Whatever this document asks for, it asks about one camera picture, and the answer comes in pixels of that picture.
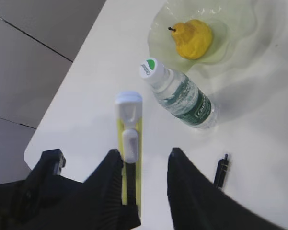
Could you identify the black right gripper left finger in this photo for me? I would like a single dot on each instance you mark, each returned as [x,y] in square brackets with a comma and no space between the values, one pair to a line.
[46,200]

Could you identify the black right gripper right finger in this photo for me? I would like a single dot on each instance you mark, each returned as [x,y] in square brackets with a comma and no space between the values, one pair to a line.
[196,204]

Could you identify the clear water bottle green label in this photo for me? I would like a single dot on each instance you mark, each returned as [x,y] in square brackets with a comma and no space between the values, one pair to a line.
[178,94]

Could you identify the yellow-green pen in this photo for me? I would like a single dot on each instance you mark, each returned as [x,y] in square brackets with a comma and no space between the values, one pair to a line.
[129,113]

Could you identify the yellow pear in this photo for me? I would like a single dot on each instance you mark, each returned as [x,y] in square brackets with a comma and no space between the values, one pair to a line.
[192,38]

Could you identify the black gel pen left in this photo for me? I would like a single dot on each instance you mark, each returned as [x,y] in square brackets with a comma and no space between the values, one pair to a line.
[221,171]

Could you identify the green wavy glass plate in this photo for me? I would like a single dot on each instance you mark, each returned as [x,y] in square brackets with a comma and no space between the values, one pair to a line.
[241,29]

